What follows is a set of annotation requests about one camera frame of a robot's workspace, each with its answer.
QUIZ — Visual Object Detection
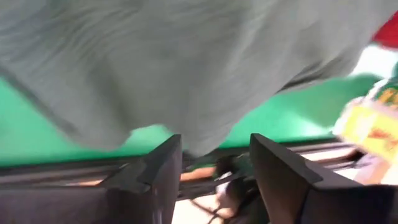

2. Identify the spray bottle with orange liquid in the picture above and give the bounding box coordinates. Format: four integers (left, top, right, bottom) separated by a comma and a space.
332, 93, 398, 164

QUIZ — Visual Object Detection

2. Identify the beige grey garment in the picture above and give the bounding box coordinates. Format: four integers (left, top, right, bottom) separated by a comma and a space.
0, 0, 398, 158

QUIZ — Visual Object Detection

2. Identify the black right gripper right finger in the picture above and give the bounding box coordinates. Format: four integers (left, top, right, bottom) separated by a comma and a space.
249, 133, 361, 224

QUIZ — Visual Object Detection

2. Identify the red plastic laundry basket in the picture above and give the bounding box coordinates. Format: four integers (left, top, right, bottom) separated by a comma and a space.
370, 11, 398, 50

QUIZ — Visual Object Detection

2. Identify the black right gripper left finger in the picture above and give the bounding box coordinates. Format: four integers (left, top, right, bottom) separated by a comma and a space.
101, 134, 183, 224

